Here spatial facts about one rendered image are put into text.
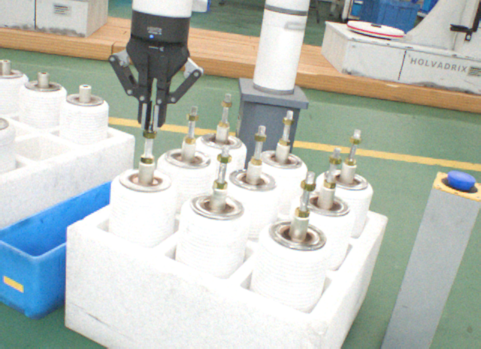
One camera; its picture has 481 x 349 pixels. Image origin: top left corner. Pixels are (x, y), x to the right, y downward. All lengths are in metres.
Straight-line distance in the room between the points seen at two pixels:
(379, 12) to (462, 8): 2.16
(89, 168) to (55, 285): 0.27
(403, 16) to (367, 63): 2.51
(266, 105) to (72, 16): 1.70
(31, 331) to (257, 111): 0.62
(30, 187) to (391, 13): 4.52
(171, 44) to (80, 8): 2.01
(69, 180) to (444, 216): 0.66
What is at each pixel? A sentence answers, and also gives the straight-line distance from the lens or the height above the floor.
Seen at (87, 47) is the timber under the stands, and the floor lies 0.05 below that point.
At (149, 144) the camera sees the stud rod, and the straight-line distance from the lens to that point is 0.77.
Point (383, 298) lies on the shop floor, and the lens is 1.11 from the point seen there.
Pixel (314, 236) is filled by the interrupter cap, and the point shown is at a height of 0.25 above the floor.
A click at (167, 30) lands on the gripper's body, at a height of 0.47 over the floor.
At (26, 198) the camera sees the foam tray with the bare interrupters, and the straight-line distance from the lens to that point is 0.99.
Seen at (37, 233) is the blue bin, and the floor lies 0.08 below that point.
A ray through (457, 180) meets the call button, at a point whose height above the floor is 0.33.
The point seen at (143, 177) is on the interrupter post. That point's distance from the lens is 0.78.
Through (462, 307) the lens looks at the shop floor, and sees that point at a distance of 1.17.
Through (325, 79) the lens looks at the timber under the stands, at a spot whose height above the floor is 0.06.
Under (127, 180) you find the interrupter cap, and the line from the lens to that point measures 0.78.
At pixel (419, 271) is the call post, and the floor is 0.18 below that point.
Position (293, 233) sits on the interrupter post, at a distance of 0.69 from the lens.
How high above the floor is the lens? 0.58
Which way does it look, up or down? 22 degrees down
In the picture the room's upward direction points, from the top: 9 degrees clockwise
